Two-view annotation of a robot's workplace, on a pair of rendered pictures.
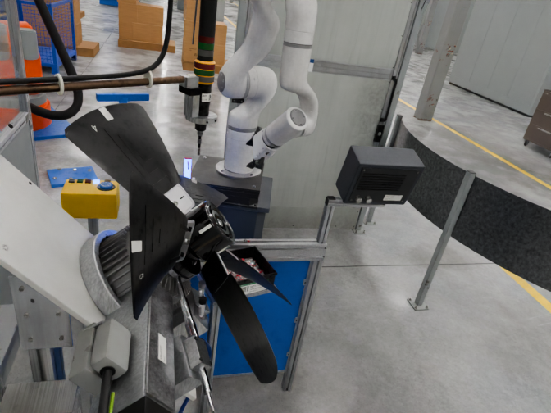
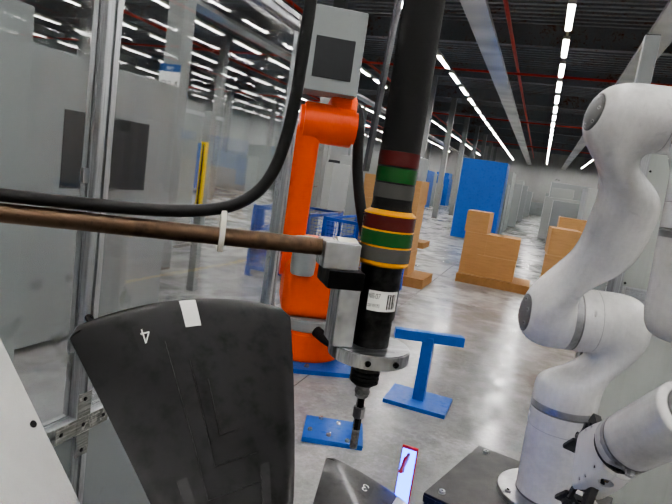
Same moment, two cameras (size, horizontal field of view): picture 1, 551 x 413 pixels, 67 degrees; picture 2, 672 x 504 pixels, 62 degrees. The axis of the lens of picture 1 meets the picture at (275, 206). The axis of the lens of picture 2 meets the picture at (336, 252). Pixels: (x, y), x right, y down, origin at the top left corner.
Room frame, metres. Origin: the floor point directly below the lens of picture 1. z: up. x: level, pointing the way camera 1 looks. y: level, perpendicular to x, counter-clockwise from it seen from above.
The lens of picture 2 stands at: (0.51, -0.05, 1.59)
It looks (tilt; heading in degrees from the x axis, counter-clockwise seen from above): 8 degrees down; 37
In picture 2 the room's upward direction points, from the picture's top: 8 degrees clockwise
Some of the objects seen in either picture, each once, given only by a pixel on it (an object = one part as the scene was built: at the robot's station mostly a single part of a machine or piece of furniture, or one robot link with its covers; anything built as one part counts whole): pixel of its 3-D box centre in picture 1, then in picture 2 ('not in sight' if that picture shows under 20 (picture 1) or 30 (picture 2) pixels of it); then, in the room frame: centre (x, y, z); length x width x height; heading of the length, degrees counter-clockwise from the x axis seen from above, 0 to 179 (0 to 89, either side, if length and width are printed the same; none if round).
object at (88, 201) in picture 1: (92, 200); not in sight; (1.15, 0.59, 1.02); 0.16 x 0.10 x 0.11; 108
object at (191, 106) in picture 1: (198, 97); (365, 300); (0.89, 0.20, 1.48); 0.09 x 0.07 x 0.10; 143
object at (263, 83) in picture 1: (252, 97); (591, 352); (1.63, 0.16, 1.32); 0.19 x 0.12 x 0.24; 124
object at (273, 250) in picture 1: (210, 251); not in sight; (1.27, 0.21, 0.82); 0.90 x 0.04 x 0.08; 108
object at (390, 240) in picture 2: (204, 70); (386, 237); (0.90, 0.20, 1.54); 0.04 x 0.04 x 0.01
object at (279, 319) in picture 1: (203, 324); not in sight; (1.27, 0.21, 0.45); 0.82 x 0.02 x 0.66; 108
